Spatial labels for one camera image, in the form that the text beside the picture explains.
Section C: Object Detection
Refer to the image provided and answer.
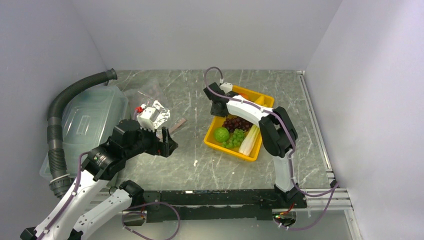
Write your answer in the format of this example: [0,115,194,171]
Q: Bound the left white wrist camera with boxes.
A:
[134,106,159,132]

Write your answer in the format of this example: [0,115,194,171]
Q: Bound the purple grape bunch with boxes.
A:
[222,116,253,133]

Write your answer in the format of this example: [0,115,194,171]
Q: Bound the yellow banana bunch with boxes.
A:
[254,95,266,107]

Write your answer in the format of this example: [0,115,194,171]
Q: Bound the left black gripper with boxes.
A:
[124,121,178,159]

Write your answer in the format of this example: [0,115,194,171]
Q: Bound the red mango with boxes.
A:
[239,93,249,100]

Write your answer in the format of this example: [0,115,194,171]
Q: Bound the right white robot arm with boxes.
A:
[203,82,300,208]

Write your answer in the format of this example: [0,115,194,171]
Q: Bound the black corrugated hose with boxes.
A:
[46,68,118,200]

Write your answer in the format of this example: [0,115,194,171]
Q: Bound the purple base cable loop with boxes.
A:
[121,200,180,240]

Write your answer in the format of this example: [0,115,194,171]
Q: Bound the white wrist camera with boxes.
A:
[219,82,233,94]
[134,106,159,132]

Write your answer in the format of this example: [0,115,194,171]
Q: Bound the green bumpy citrus fruit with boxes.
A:
[213,126,231,143]

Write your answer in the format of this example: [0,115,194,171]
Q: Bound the clear zip top bag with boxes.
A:
[123,80,186,138]

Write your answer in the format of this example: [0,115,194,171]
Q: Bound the celery stalk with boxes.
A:
[238,125,260,156]

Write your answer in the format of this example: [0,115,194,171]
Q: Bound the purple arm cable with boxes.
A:
[36,151,90,240]
[203,66,340,231]

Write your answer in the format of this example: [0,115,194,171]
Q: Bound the yellow plastic tray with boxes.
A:
[203,85,275,162]

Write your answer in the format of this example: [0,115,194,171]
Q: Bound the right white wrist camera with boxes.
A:
[219,82,233,94]

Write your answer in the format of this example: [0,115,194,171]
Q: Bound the green grape bunch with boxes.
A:
[221,128,246,149]

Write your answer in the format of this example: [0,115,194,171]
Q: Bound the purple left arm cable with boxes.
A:
[36,151,90,240]

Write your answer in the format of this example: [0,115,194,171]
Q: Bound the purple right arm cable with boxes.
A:
[203,66,340,231]

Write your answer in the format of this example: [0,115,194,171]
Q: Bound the clear plastic storage box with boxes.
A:
[39,85,129,183]

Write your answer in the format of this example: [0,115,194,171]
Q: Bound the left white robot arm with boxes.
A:
[20,119,179,240]

